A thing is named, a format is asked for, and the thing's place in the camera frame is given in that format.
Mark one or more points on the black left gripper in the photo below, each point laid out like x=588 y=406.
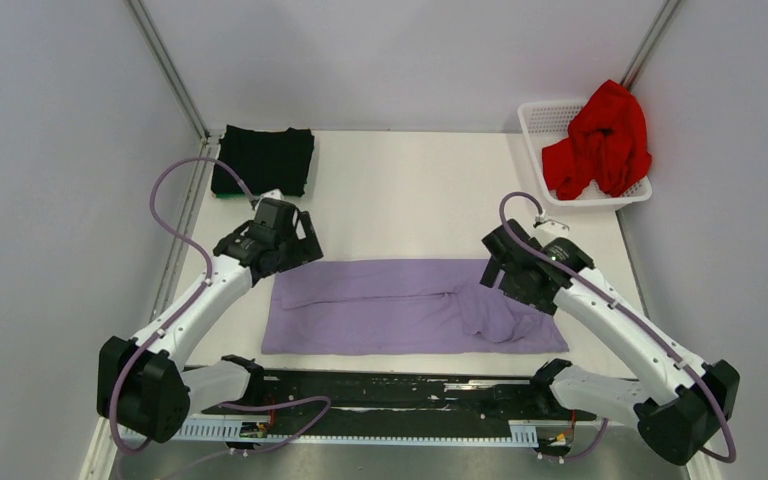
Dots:
x=306 y=250

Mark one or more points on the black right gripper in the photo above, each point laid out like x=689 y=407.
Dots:
x=534 y=301

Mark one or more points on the purple t shirt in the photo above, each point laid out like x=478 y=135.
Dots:
x=401 y=307

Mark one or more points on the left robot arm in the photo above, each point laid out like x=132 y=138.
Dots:
x=185 y=331

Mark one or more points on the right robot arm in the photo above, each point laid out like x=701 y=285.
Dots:
x=676 y=400

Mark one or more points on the folded black t shirt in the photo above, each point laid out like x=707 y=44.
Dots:
x=269 y=160

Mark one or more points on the white plastic basket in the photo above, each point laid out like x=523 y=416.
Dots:
x=545 y=123

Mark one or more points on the red t shirt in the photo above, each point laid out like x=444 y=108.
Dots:
x=606 y=143

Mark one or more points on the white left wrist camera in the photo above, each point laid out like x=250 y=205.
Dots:
x=275 y=194

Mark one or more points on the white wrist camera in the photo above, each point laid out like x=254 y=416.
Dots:
x=275 y=194
x=548 y=230

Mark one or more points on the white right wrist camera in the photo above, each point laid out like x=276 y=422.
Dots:
x=548 y=230

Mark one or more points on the left aluminium corner post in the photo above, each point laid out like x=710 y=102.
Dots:
x=158 y=49

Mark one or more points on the aluminium corner post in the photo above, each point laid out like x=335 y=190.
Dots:
x=158 y=49
x=655 y=32

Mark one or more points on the white slotted cable duct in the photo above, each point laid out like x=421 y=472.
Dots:
x=232 y=431

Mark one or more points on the aluminium frame rail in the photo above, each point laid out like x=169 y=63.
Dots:
x=285 y=406

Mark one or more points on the right aluminium corner post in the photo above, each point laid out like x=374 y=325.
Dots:
x=655 y=32

